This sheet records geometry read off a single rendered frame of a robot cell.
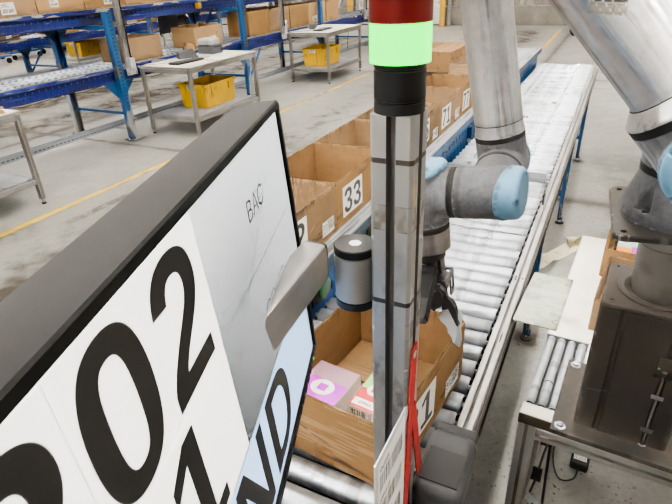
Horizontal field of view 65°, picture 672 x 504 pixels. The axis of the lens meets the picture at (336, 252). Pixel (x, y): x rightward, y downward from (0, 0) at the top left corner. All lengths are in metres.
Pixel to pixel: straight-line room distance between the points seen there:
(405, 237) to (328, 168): 1.70
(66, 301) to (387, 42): 0.30
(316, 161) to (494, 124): 1.28
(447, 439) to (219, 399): 0.47
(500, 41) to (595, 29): 0.21
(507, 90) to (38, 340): 0.88
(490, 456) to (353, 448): 1.19
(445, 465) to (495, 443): 1.54
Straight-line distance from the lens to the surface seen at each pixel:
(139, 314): 0.26
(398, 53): 0.44
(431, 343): 1.37
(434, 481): 0.74
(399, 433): 0.59
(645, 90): 0.83
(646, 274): 1.16
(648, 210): 1.08
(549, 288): 1.79
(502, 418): 2.38
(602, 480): 2.28
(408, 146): 0.45
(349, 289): 0.54
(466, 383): 1.38
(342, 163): 2.14
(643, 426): 1.30
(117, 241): 0.27
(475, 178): 0.91
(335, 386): 1.24
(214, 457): 0.35
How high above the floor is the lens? 1.66
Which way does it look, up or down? 28 degrees down
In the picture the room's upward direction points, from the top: 3 degrees counter-clockwise
